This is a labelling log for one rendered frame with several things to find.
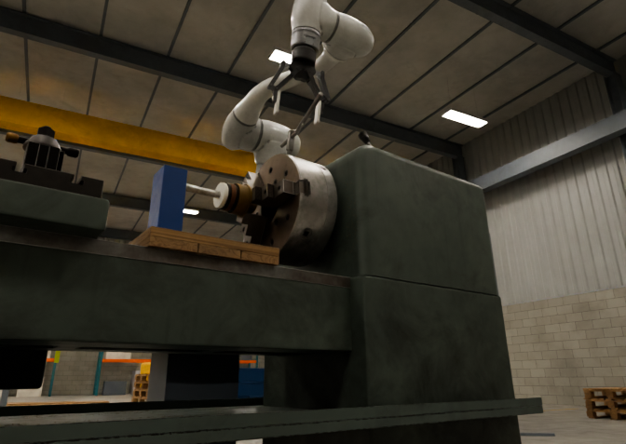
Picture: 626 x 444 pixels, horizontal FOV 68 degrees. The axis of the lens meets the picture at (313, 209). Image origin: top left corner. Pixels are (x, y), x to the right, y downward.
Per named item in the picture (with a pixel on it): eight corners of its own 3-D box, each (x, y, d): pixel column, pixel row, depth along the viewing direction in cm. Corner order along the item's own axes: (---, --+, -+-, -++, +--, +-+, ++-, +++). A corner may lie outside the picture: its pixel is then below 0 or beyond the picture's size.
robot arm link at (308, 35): (325, 32, 140) (323, 49, 139) (315, 46, 148) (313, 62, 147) (296, 22, 137) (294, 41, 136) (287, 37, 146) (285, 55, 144)
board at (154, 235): (211, 288, 135) (212, 275, 136) (278, 264, 108) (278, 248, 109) (102, 275, 118) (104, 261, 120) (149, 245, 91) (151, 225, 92)
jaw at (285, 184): (283, 196, 133) (307, 181, 125) (284, 212, 131) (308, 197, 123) (250, 188, 127) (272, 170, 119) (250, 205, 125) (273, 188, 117)
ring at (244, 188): (245, 192, 135) (216, 185, 130) (262, 181, 128) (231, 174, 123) (244, 222, 132) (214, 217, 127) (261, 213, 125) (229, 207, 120)
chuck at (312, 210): (262, 265, 148) (274, 170, 154) (321, 265, 122) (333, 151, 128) (236, 262, 143) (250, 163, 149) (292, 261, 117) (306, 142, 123)
